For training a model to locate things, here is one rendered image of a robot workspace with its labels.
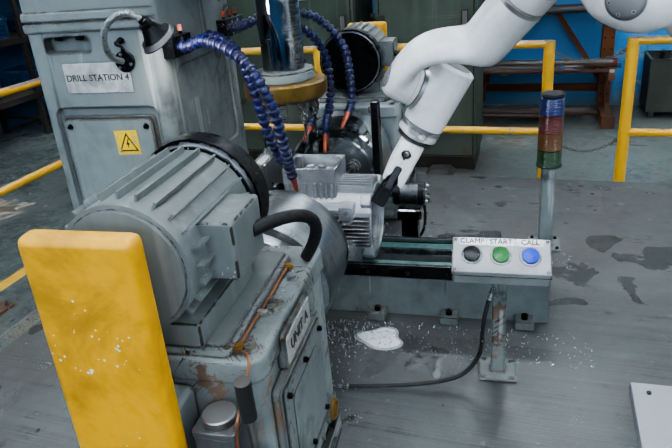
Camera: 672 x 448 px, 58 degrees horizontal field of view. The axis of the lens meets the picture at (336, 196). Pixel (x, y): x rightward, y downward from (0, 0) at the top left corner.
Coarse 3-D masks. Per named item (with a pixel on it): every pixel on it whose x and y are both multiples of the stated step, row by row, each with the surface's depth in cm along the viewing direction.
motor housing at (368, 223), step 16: (352, 176) 138; (368, 176) 137; (352, 192) 134; (368, 192) 133; (336, 208) 132; (368, 208) 132; (352, 224) 131; (368, 224) 131; (352, 240) 132; (368, 240) 132
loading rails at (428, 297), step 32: (384, 256) 146; (416, 256) 144; (448, 256) 143; (352, 288) 140; (384, 288) 138; (416, 288) 136; (448, 288) 134; (480, 288) 132; (512, 288) 131; (544, 288) 129; (384, 320) 138; (448, 320) 134; (512, 320) 134; (544, 320) 132
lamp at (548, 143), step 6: (540, 138) 152; (546, 138) 151; (552, 138) 150; (558, 138) 150; (540, 144) 153; (546, 144) 151; (552, 144) 151; (558, 144) 151; (546, 150) 152; (552, 150) 152; (558, 150) 152
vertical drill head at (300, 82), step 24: (264, 0) 122; (288, 0) 122; (264, 24) 124; (288, 24) 123; (264, 48) 126; (288, 48) 125; (264, 72) 128; (288, 72) 126; (312, 72) 129; (288, 96) 124; (312, 96) 126
